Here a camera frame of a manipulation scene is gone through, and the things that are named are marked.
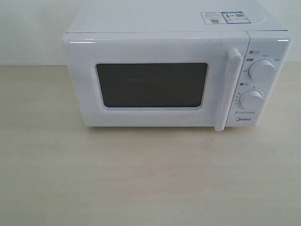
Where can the white microwave door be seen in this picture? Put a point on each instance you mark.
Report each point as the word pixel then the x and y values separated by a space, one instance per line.
pixel 155 79

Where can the white microwave oven body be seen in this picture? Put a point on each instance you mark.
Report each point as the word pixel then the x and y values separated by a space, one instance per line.
pixel 269 39

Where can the lower white timer knob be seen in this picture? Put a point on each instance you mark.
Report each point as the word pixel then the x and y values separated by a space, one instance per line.
pixel 251 99

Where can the white warning label sticker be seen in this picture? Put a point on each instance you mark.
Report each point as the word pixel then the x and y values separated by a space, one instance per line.
pixel 213 18

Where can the upper white power knob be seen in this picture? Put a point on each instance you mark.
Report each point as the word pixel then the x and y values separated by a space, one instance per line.
pixel 261 70

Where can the blue energy label sticker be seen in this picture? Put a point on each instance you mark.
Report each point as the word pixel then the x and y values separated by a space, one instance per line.
pixel 235 17

